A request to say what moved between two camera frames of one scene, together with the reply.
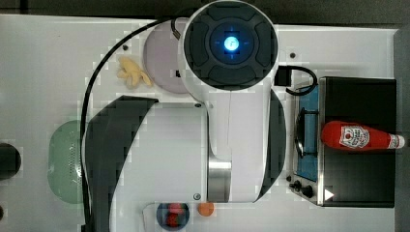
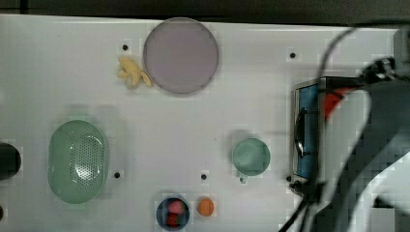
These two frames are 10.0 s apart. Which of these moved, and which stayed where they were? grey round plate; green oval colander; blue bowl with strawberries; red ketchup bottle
Moved: red ketchup bottle
Stayed: blue bowl with strawberries; grey round plate; green oval colander
